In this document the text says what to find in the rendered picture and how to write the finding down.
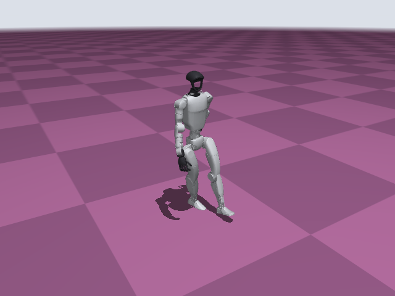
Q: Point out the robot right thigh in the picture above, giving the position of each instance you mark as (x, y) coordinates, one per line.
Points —
(191, 158)

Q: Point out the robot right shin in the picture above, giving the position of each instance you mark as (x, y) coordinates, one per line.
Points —
(192, 188)

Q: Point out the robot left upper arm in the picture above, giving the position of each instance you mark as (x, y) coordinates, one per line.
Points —
(210, 97)

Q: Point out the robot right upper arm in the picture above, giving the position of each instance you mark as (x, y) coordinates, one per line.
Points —
(179, 106)

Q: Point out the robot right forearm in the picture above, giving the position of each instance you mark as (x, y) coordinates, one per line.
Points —
(178, 141)

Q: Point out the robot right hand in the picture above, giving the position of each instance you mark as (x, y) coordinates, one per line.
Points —
(183, 162)

